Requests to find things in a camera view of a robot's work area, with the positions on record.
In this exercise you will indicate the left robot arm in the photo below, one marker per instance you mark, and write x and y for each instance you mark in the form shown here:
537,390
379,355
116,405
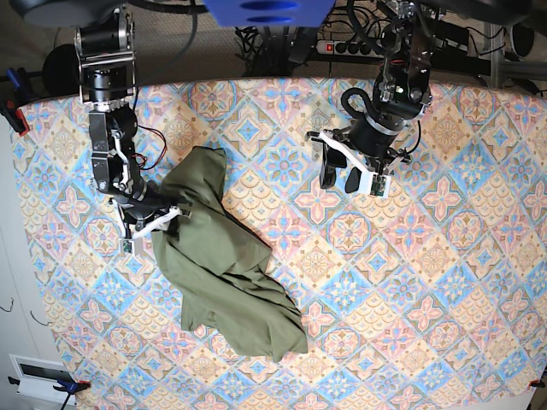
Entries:
400,94

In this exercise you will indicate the white power strip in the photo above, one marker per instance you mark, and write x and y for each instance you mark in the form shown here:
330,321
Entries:
344,48

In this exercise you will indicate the green t-shirt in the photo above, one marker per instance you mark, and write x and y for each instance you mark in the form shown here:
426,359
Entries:
220,266

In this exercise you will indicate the red clamp bottom right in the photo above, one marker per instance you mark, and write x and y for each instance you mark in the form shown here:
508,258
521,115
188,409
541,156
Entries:
538,384

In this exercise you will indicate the red black clamp left top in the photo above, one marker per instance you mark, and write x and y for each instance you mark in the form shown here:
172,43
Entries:
14,117

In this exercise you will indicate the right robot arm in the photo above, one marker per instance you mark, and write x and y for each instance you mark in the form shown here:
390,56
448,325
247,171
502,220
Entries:
107,80

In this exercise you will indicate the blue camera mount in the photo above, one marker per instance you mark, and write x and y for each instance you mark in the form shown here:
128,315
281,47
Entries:
304,13

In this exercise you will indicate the blue clamp top left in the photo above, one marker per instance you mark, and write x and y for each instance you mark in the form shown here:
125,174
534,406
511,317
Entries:
17,78

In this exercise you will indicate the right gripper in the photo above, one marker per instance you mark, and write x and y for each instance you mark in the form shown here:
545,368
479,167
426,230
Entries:
146,210

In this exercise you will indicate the black round stool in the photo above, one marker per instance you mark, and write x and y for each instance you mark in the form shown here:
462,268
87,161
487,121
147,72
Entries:
60,72

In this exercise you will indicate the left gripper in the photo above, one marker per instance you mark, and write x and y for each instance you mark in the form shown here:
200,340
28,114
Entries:
365,145

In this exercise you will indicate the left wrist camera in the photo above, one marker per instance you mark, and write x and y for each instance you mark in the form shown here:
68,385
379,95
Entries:
373,184

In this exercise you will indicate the patterned tablecloth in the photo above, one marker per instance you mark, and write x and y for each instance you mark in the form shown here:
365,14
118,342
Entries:
433,297

